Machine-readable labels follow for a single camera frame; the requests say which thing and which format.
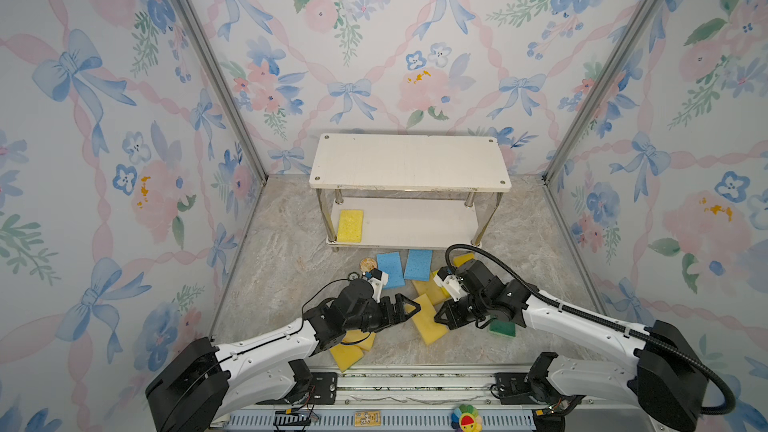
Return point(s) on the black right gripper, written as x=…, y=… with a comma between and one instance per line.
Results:
x=452, y=319

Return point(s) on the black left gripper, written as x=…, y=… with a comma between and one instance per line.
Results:
x=398, y=315

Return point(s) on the pale yellow sponge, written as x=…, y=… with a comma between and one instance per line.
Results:
x=429, y=330
x=435, y=294

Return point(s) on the yellow orange-backed sponge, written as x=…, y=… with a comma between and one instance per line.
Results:
x=363, y=340

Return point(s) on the bright yellow cellulose sponge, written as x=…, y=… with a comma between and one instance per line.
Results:
x=350, y=226

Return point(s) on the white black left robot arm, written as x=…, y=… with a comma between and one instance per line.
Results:
x=206, y=381

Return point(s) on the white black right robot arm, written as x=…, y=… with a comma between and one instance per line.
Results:
x=652, y=368

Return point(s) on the yellow sponge near shelf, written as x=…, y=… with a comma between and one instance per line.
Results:
x=462, y=259

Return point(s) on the white two-tier metal shelf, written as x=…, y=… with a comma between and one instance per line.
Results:
x=416, y=191

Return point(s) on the pale yellow sponge under stack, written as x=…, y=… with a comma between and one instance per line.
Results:
x=435, y=294

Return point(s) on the left blue sponge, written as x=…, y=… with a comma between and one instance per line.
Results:
x=391, y=264

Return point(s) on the blue sponge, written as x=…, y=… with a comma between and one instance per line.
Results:
x=391, y=264
x=418, y=265

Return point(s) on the right blue sponge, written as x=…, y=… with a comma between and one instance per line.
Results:
x=418, y=265

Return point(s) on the green scouring sponge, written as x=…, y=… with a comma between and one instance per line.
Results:
x=502, y=328

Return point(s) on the yellow green-backed sponge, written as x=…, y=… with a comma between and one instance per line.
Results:
x=345, y=356

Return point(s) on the colourful round toy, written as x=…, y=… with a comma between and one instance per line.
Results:
x=466, y=418

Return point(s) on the small yellow tag board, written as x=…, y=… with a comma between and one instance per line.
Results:
x=363, y=419

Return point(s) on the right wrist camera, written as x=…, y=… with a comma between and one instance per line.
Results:
x=449, y=283

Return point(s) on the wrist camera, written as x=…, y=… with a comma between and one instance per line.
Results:
x=378, y=280
x=449, y=283

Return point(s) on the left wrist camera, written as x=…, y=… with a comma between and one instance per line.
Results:
x=378, y=280

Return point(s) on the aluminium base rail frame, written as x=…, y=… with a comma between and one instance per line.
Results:
x=428, y=387

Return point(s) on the aluminium left corner post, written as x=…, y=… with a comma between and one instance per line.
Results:
x=205, y=54

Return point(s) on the aluminium corner post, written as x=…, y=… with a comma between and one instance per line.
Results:
x=205, y=54
x=624, y=47

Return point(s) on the aluminium right corner post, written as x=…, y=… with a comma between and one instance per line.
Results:
x=624, y=47

